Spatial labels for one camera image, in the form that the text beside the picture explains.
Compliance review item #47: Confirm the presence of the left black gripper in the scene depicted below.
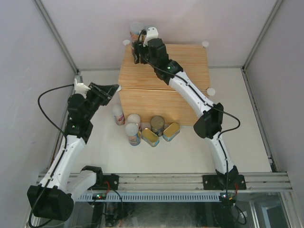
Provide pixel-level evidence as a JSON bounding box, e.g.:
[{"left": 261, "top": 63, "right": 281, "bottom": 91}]
[{"left": 83, "top": 83, "right": 119, "bottom": 122}]

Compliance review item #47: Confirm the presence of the tall can with spoon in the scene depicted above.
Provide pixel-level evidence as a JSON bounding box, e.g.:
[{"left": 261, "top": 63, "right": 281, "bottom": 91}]
[{"left": 129, "top": 22, "right": 144, "bottom": 54}]

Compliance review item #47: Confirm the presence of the wooden cube shelf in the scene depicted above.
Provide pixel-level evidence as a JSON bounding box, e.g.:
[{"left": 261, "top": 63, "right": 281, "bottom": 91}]
[{"left": 118, "top": 44, "right": 211, "bottom": 126}]

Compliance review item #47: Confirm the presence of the white lid can colourful label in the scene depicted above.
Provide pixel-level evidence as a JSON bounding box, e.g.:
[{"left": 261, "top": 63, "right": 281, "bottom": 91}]
[{"left": 125, "top": 123, "right": 141, "bottom": 146}]

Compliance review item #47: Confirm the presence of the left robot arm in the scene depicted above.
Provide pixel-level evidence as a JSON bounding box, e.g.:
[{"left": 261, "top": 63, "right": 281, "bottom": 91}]
[{"left": 27, "top": 82, "right": 120, "bottom": 227}]

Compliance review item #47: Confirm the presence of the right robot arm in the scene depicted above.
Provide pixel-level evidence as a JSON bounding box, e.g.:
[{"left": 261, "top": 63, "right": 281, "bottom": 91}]
[{"left": 134, "top": 36, "right": 238, "bottom": 190}]

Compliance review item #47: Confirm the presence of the white lid can red label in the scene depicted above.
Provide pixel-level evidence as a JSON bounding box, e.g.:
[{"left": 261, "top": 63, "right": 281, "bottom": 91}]
[{"left": 111, "top": 104, "right": 125, "bottom": 125}]

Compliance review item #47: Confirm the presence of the white lid can rear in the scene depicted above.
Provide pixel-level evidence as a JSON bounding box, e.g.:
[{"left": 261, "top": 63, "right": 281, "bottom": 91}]
[{"left": 127, "top": 114, "right": 142, "bottom": 130}]

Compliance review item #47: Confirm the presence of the dark round tin can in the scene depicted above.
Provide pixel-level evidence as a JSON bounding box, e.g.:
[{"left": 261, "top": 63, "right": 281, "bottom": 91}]
[{"left": 150, "top": 115, "right": 165, "bottom": 137}]

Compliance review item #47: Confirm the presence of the left rectangular gold tin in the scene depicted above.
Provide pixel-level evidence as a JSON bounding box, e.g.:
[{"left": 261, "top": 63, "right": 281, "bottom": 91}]
[{"left": 141, "top": 128, "right": 159, "bottom": 147}]

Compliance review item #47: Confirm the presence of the rectangular gold tin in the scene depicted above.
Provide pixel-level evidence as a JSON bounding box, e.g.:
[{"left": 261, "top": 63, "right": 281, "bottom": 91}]
[
  {"left": 141, "top": 128, "right": 159, "bottom": 147},
  {"left": 162, "top": 123, "right": 180, "bottom": 142}
]

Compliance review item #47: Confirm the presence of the right rectangular gold tin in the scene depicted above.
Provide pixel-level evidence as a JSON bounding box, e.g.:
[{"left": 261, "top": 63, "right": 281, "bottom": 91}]
[{"left": 162, "top": 123, "right": 180, "bottom": 142}]

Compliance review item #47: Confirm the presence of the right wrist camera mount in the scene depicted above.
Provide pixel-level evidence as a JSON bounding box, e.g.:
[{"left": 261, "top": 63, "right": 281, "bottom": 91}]
[{"left": 143, "top": 27, "right": 159, "bottom": 47}]

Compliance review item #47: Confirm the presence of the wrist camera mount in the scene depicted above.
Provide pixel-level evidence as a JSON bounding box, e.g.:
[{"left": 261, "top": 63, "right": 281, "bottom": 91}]
[
  {"left": 74, "top": 75, "right": 90, "bottom": 95},
  {"left": 143, "top": 27, "right": 159, "bottom": 47}
]

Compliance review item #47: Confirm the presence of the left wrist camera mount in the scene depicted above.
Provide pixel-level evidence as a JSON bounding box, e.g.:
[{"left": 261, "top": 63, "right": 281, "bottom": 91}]
[{"left": 74, "top": 75, "right": 90, "bottom": 95}]

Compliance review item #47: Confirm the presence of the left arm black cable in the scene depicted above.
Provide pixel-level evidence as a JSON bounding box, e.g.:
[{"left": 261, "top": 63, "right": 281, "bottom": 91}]
[{"left": 28, "top": 84, "right": 76, "bottom": 228}]

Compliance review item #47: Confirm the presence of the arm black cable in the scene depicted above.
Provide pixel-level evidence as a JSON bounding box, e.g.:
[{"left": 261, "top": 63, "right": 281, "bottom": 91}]
[
  {"left": 28, "top": 84, "right": 76, "bottom": 228},
  {"left": 137, "top": 29, "right": 241, "bottom": 190}
]

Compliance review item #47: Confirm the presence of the left black base bracket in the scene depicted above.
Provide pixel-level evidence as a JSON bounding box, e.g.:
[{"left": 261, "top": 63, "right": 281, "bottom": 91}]
[{"left": 101, "top": 174, "right": 119, "bottom": 190}]

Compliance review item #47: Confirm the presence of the black base bracket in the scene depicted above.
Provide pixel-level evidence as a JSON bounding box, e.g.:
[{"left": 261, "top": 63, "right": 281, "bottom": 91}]
[
  {"left": 202, "top": 175, "right": 247, "bottom": 190},
  {"left": 101, "top": 174, "right": 119, "bottom": 190}
]

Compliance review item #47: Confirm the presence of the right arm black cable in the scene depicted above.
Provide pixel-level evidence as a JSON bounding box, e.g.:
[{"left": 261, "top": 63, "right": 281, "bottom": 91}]
[{"left": 137, "top": 29, "right": 241, "bottom": 190}]

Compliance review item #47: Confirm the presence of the right black base bracket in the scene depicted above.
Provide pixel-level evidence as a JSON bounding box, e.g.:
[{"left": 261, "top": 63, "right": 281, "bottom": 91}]
[{"left": 202, "top": 175, "right": 247, "bottom": 190}]

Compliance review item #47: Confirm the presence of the slotted cable duct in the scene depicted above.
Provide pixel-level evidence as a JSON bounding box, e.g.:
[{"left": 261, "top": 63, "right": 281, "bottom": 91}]
[{"left": 77, "top": 191, "right": 220, "bottom": 203}]

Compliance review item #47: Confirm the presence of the aluminium mounting rail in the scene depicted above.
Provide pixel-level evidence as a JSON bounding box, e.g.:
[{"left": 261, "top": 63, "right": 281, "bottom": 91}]
[{"left": 68, "top": 172, "right": 292, "bottom": 191}]

